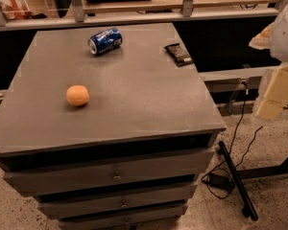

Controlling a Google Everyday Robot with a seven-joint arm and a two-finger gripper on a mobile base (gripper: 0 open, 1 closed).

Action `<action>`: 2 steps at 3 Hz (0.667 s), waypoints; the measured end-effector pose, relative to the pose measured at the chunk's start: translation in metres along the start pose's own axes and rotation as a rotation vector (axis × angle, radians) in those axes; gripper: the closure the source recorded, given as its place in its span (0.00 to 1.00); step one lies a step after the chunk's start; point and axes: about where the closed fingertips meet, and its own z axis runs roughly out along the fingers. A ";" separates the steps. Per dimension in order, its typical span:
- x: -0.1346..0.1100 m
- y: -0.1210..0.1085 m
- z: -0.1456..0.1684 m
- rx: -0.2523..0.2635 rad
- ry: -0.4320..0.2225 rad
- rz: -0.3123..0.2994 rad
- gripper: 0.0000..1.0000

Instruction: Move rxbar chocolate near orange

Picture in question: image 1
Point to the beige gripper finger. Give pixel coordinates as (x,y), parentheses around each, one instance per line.
(262,40)
(273,94)

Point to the dark rxbar chocolate bar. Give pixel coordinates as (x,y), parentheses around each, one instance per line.
(179,55)

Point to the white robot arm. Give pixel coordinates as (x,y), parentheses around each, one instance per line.
(279,38)

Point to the black table leg base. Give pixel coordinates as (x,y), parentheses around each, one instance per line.
(248,210)

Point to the black power adapter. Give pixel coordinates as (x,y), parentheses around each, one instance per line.
(220,182)

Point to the top grey drawer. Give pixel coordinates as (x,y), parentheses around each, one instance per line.
(74,177)

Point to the grey drawer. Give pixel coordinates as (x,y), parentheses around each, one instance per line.
(74,177)
(118,200)
(122,218)

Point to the blue soda can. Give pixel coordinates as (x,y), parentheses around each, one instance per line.
(105,41)

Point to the grey drawer cabinet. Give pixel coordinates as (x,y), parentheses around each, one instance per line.
(140,102)

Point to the bottom grey drawer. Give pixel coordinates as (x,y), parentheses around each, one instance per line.
(122,218)

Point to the orange fruit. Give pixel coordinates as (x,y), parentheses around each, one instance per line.
(77,95)

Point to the middle grey drawer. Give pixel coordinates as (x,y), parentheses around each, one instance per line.
(118,200)

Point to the red white bag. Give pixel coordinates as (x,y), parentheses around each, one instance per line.
(15,9)

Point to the metal railing shelf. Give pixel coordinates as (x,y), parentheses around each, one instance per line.
(59,14)

